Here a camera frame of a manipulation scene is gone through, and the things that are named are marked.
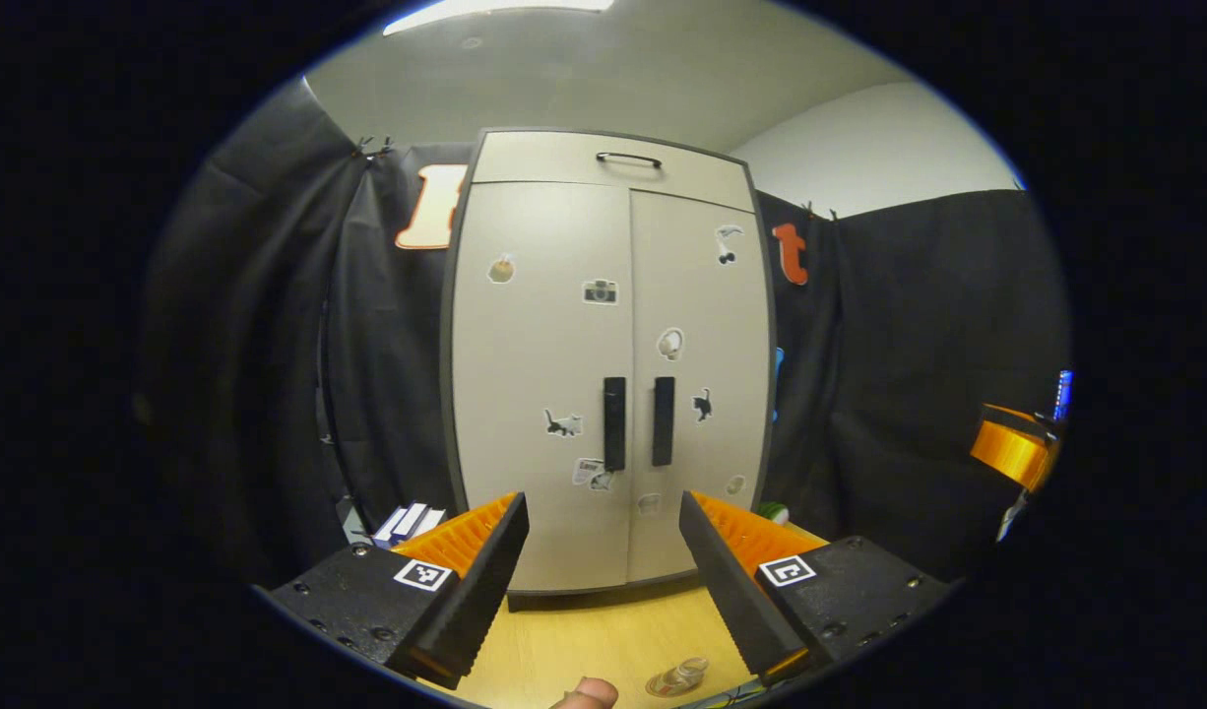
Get clear glass bottle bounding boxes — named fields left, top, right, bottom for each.
left=646, top=656, right=712, bottom=698

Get ceiling light panel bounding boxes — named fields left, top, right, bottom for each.
left=382, top=0, right=616, bottom=37

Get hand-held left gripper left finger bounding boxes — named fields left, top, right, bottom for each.
left=264, top=490, right=531, bottom=690

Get small white cardboard box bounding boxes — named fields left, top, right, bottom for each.
left=371, top=502, right=448, bottom=549

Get thin grey hanging cable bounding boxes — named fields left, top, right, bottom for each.
left=314, top=295, right=356, bottom=538

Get black backdrop cloth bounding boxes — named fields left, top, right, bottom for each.
left=136, top=79, right=1072, bottom=582

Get grey cabinet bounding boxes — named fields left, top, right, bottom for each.
left=440, top=127, right=778, bottom=613

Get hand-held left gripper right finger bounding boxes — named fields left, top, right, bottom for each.
left=677, top=489, right=954, bottom=688

